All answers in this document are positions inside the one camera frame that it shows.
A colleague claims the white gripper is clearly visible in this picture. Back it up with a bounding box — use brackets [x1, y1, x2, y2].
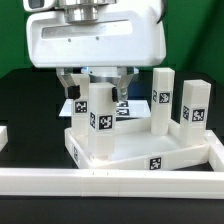
[26, 10, 166, 102]

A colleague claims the white desk top tray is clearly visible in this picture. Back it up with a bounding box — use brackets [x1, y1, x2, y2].
[65, 118, 209, 170]

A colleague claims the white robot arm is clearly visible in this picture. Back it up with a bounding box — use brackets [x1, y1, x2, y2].
[23, 0, 167, 100]

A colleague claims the white sheet with fiducial markers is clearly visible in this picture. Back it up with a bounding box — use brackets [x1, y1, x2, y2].
[59, 99, 151, 118]

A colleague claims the white block at left edge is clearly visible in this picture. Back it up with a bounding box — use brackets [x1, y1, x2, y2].
[0, 126, 8, 152]

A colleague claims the white front barrier rail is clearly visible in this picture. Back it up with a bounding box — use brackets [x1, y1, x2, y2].
[0, 168, 224, 199]

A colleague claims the white barrier rail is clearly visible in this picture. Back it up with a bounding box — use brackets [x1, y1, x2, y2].
[0, 168, 224, 199]
[204, 130, 224, 173]

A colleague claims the white right barrier rail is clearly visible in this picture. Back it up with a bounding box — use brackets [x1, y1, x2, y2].
[204, 130, 224, 173]

